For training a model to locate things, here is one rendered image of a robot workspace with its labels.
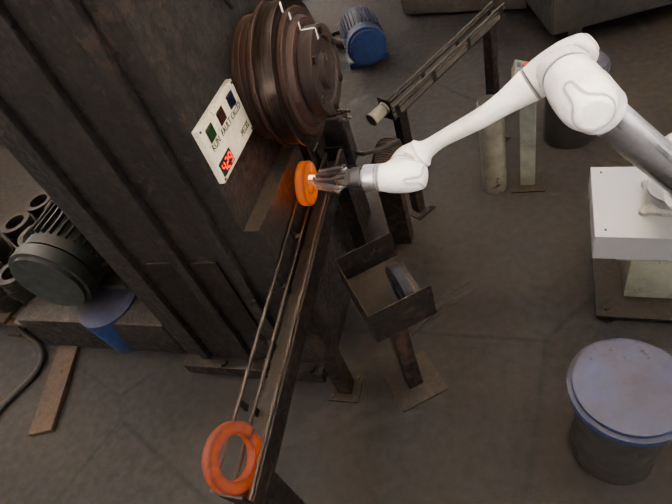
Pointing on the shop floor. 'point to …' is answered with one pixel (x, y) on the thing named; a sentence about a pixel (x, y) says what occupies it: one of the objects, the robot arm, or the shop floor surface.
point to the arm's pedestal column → (633, 290)
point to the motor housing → (397, 219)
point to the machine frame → (163, 168)
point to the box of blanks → (586, 12)
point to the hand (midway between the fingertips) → (305, 179)
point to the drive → (75, 289)
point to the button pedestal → (521, 181)
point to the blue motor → (362, 37)
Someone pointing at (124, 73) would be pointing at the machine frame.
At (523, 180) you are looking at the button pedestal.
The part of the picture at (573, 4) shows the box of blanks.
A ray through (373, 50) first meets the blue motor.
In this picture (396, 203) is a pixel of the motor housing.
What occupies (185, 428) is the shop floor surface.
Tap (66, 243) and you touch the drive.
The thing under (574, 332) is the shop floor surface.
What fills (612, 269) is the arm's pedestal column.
